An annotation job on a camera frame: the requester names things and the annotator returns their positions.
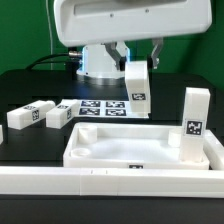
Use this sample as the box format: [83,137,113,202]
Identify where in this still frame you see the white desk top tray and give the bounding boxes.
[63,122,209,170]

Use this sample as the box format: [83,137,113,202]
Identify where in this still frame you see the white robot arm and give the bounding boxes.
[54,0,212,79]

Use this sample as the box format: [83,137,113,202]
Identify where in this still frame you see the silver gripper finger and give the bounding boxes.
[149,38,163,69]
[105,42,128,71]

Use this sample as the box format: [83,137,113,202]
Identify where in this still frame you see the white cable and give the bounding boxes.
[48,29,54,71]

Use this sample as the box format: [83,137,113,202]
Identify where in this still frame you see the black cable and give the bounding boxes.
[25,49,83,71]

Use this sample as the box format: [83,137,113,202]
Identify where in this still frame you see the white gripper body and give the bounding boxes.
[54,0,212,47]

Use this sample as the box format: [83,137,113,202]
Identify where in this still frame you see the white L-shaped fence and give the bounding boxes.
[0,129,224,198]

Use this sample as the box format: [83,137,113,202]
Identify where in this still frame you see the white marker sheet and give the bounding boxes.
[60,98,150,119]

